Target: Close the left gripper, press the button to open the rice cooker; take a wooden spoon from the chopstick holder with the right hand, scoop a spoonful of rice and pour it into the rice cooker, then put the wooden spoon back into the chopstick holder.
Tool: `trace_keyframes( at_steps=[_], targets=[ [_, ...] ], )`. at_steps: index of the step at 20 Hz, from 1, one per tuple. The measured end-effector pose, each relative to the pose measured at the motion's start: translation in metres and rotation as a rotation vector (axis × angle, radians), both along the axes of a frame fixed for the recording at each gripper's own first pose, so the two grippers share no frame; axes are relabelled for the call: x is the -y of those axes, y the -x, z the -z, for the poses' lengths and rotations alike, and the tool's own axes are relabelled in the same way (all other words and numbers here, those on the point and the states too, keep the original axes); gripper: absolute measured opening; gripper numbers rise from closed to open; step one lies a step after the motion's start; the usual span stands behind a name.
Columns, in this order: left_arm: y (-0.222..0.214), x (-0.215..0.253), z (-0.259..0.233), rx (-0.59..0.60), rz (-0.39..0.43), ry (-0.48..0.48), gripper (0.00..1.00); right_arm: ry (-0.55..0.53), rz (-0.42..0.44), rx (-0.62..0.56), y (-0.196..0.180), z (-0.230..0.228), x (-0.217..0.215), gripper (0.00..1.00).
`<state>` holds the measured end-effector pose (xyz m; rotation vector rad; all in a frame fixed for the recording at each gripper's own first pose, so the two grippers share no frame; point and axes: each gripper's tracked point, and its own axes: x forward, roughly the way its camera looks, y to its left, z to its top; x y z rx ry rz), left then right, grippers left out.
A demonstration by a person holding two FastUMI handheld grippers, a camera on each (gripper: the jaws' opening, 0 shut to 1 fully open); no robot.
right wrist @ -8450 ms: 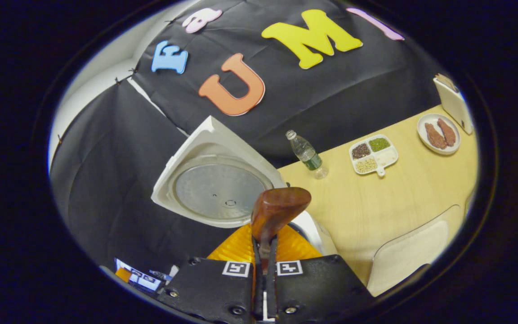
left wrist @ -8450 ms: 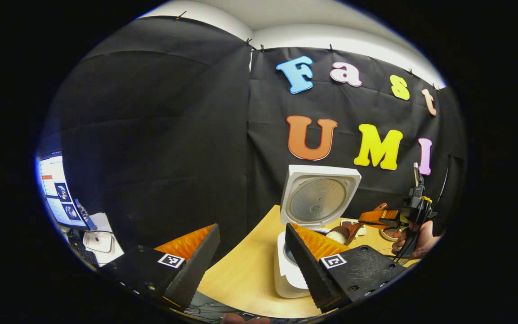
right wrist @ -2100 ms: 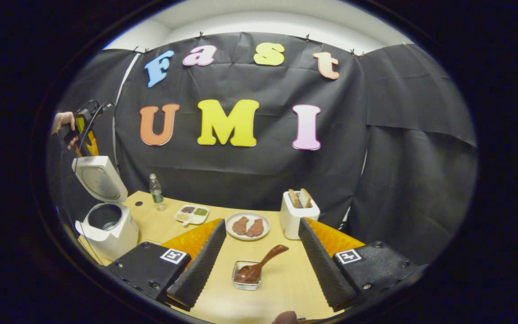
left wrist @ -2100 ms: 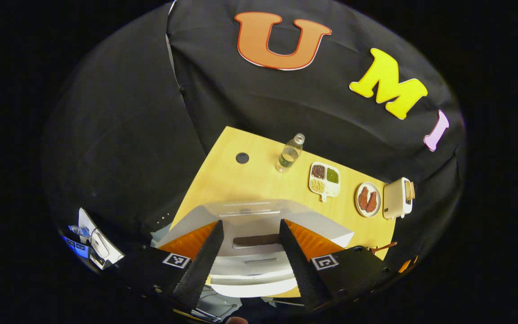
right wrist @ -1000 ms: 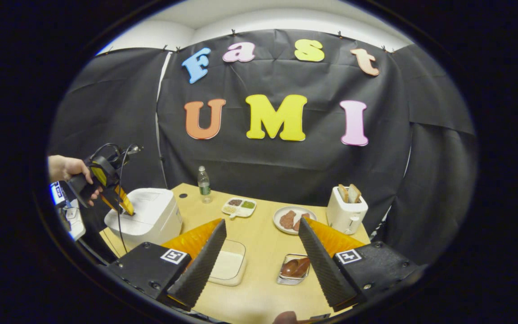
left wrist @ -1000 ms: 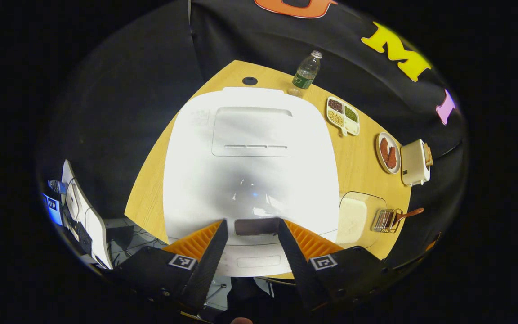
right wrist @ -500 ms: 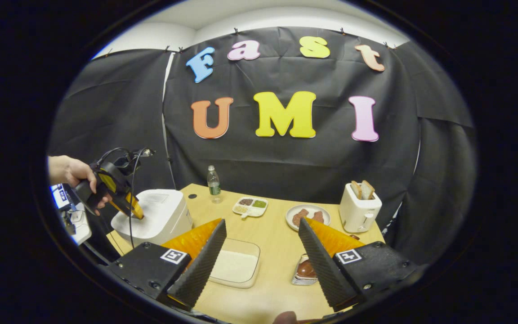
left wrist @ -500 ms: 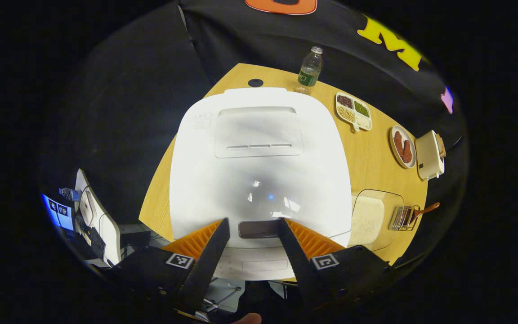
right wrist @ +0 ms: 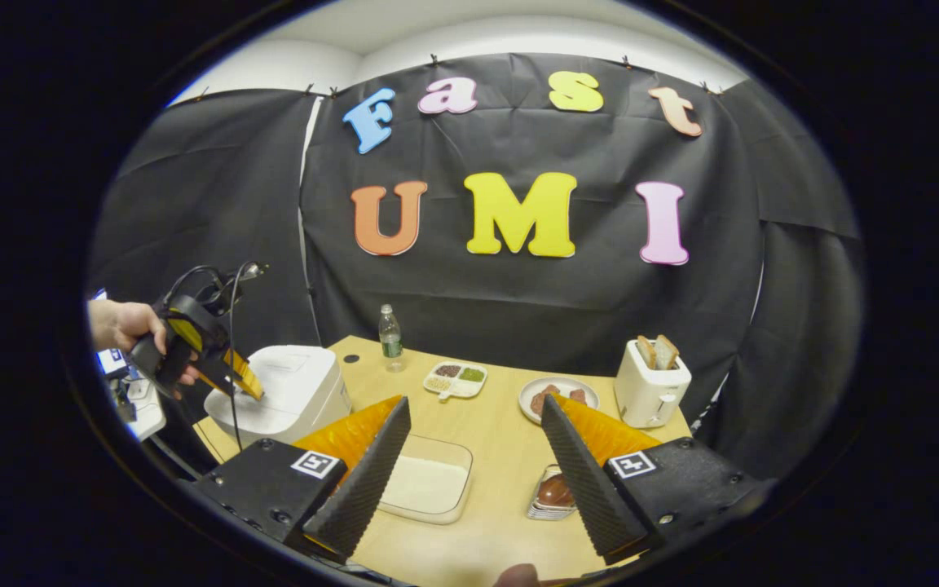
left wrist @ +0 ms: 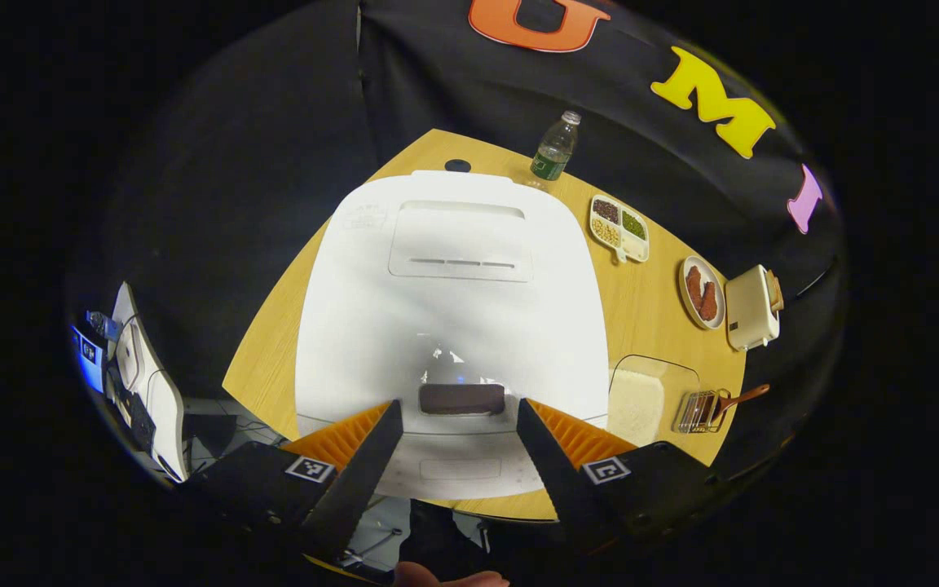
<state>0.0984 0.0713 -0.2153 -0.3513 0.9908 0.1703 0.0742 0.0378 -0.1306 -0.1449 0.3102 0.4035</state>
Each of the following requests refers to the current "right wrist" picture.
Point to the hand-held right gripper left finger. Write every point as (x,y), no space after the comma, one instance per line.
(372,481)

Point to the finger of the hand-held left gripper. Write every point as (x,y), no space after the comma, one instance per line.
(241,377)

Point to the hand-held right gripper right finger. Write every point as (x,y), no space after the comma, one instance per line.
(588,481)

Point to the white rice cooker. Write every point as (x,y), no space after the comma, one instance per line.
(298,391)

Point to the brown meat piece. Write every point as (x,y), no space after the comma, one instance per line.
(577,395)
(541,399)

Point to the white round plate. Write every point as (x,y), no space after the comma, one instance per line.
(531,408)

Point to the white toaster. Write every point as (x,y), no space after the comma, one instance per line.
(649,395)

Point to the white divided snack dish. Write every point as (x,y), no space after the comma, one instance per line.
(455,381)

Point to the clear plastic bottle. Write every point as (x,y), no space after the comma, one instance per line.
(390,342)

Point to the toast slice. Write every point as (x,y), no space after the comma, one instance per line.
(667,352)
(646,352)

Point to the black backdrop cloth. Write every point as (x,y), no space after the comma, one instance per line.
(518,302)

